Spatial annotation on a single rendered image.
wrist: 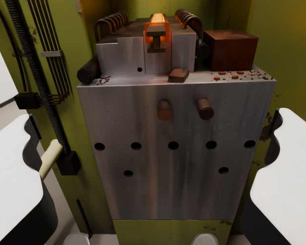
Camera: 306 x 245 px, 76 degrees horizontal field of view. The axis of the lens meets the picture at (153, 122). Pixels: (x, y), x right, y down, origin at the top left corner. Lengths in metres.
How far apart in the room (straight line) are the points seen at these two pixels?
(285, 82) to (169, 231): 0.58
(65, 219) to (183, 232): 0.80
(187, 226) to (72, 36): 0.65
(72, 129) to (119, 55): 0.38
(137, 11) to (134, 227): 0.80
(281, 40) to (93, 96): 0.49
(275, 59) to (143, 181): 0.49
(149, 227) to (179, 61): 0.52
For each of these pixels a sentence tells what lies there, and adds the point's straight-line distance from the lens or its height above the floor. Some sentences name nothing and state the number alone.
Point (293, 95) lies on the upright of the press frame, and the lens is 0.73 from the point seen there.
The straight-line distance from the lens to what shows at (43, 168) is 0.69.
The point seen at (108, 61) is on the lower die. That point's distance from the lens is 0.44.
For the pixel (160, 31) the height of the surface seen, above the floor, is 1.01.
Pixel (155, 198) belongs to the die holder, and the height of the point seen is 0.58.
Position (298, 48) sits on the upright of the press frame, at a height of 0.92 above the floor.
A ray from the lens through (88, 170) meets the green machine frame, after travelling 0.85.
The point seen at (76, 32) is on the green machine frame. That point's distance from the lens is 0.60.
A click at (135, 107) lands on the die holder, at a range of 0.40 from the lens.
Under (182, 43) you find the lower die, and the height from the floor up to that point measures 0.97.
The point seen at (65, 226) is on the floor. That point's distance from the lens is 1.33.
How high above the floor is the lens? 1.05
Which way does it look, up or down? 32 degrees down
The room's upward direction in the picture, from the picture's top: 3 degrees counter-clockwise
